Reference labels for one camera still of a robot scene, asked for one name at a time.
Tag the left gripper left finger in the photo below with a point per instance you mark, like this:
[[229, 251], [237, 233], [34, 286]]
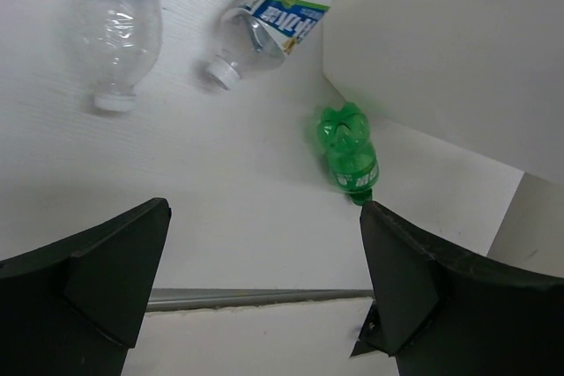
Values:
[[76, 306]]

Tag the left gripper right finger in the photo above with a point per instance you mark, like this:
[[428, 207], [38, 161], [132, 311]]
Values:
[[440, 309]]

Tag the white octagonal plastic bin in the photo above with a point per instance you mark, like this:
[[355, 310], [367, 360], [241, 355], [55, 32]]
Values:
[[485, 75]]

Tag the green plastic bottle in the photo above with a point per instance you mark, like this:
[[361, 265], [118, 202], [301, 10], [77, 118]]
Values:
[[341, 138]]

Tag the clear bottle blue label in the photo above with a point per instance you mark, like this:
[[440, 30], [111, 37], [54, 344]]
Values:
[[120, 42]]

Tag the clear bottle white green label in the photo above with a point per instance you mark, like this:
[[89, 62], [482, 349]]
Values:
[[258, 35]]

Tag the aluminium rail bar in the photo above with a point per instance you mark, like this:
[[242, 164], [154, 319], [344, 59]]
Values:
[[170, 300]]

